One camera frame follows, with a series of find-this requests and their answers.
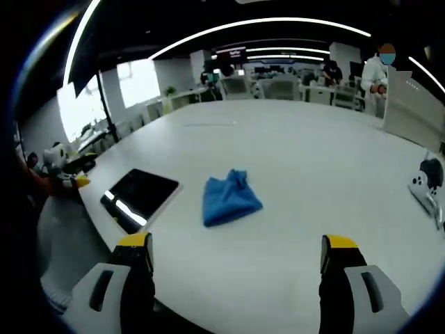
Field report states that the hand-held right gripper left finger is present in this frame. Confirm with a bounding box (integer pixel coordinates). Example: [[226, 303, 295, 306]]
[[64, 232, 156, 334]]

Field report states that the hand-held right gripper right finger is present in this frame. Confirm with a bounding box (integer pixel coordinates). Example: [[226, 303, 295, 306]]
[[318, 234, 411, 334]]

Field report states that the blue cleaning cloth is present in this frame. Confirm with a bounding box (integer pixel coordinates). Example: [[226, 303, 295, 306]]
[[202, 168, 264, 228]]

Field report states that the black studio light stand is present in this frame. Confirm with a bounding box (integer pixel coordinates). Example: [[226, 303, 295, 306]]
[[67, 31, 121, 143]]

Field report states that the white low shelf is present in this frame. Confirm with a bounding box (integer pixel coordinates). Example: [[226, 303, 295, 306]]
[[145, 88, 209, 119]]

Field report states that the white and black device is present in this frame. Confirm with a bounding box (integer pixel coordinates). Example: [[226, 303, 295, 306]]
[[408, 158, 445, 230]]

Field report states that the white partition panel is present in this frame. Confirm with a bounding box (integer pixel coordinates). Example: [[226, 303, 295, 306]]
[[382, 65, 445, 154]]

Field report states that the wall screen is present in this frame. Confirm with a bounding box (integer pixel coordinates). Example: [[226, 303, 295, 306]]
[[215, 48, 248, 63]]

